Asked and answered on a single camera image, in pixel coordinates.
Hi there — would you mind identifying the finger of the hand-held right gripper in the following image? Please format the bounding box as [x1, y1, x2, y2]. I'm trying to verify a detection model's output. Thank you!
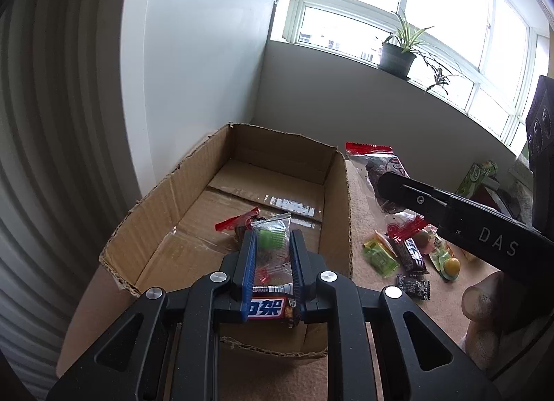
[378, 171, 459, 231]

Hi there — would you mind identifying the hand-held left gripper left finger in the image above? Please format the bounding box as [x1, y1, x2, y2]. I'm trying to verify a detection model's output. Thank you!
[45, 230, 260, 401]

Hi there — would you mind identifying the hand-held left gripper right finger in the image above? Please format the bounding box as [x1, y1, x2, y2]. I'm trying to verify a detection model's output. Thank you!
[289, 229, 503, 401]

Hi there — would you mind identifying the brown chocolate bar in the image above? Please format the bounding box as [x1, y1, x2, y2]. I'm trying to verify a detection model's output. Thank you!
[248, 294, 302, 329]

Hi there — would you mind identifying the clear packet with green jelly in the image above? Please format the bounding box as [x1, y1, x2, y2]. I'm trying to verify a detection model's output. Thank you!
[252, 212, 292, 294]

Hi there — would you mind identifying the large red-topped clear bag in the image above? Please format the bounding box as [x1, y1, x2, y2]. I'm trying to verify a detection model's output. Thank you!
[345, 142, 411, 214]

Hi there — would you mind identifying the brown cardboard box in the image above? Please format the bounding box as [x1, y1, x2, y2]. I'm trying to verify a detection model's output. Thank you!
[99, 122, 353, 358]

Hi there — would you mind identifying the person's right hand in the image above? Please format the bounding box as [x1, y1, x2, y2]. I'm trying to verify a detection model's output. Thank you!
[459, 271, 510, 369]

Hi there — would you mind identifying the red-topped fruit candy packet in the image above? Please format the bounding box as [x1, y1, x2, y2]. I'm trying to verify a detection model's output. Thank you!
[386, 215, 434, 255]

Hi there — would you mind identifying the yellow green candy packet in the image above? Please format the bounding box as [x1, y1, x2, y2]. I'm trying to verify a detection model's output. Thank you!
[428, 242, 462, 283]

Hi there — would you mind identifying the dark purple chocolate bar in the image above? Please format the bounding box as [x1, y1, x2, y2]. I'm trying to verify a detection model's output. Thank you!
[393, 237, 428, 275]

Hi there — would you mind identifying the small red-topped clear packet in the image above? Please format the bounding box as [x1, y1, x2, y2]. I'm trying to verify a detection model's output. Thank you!
[215, 206, 261, 251]

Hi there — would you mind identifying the white green snack packet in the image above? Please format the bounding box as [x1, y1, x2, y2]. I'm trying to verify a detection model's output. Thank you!
[504, 154, 534, 225]

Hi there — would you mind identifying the green carton box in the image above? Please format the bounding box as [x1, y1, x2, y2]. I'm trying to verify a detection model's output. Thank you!
[454, 161, 499, 199]

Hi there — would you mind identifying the pink beige blanket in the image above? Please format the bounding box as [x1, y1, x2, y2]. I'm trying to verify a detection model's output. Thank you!
[56, 159, 522, 401]

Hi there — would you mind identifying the black white small packet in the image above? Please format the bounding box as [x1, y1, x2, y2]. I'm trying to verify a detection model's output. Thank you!
[397, 274, 432, 300]

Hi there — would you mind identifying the potted spider plant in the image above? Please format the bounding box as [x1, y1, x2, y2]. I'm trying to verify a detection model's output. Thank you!
[378, 11, 465, 94]

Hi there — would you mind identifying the white cabinet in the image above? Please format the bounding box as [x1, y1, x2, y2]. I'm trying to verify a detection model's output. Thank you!
[120, 0, 278, 211]

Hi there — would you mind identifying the white slatted shutter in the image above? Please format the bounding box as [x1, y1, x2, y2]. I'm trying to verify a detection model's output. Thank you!
[0, 0, 145, 384]

